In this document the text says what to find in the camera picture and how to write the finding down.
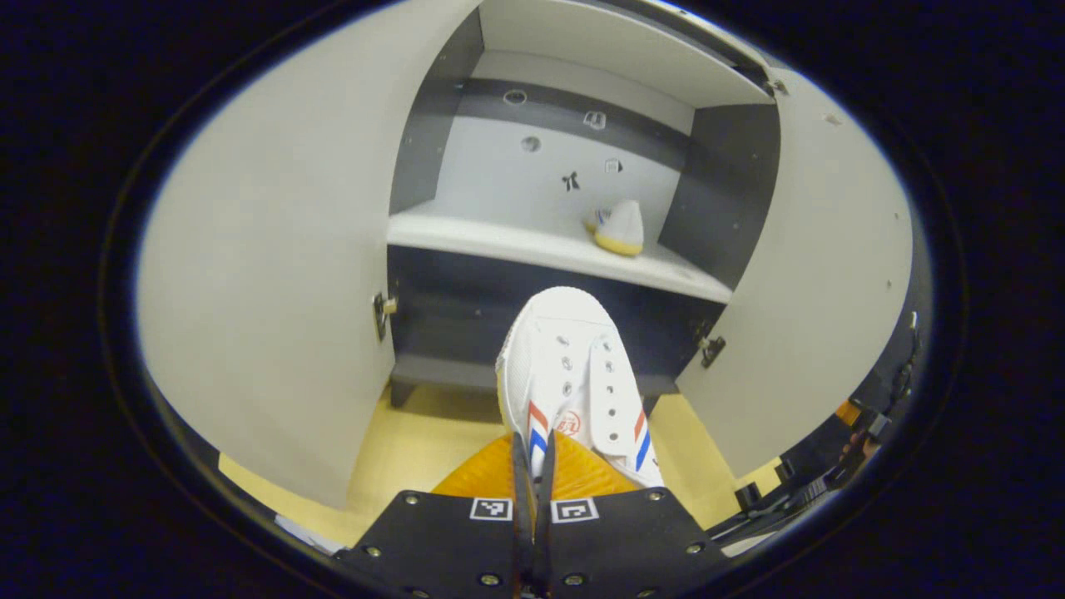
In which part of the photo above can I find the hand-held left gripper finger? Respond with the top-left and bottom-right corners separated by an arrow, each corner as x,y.
532,428 -> 733,599
333,433 -> 533,599

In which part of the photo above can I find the white cabinet door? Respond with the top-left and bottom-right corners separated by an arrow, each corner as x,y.
676,68 -> 914,479
137,0 -> 483,510

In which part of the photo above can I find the white striped shoe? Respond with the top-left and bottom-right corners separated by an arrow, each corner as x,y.
495,286 -> 666,490
585,200 -> 646,257

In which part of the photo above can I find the white shoe cabinet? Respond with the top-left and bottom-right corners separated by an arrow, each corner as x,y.
137,0 -> 914,510

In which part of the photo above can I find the dark frame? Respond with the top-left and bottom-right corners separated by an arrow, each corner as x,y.
732,466 -> 841,537

